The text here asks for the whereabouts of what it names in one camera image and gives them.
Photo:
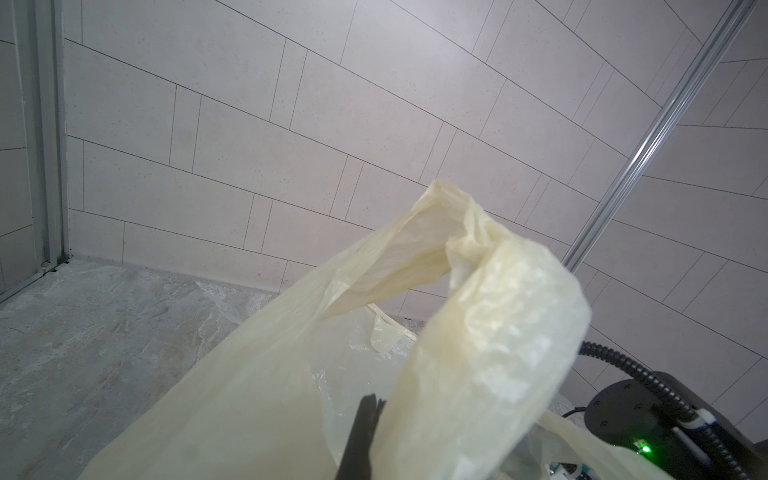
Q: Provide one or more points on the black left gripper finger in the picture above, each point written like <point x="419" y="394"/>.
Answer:
<point x="355" y="463"/>

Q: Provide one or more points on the left aluminium corner post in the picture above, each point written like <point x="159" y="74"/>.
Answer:
<point x="34" y="199"/>

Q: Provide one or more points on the right aluminium corner post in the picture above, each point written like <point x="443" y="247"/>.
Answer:
<point x="717" y="44"/>

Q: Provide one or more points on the yellow plastic bag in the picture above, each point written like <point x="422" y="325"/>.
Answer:
<point x="464" y="329"/>

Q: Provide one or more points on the aluminium corner post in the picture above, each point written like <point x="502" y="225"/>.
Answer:
<point x="717" y="44"/>
<point x="34" y="199"/>

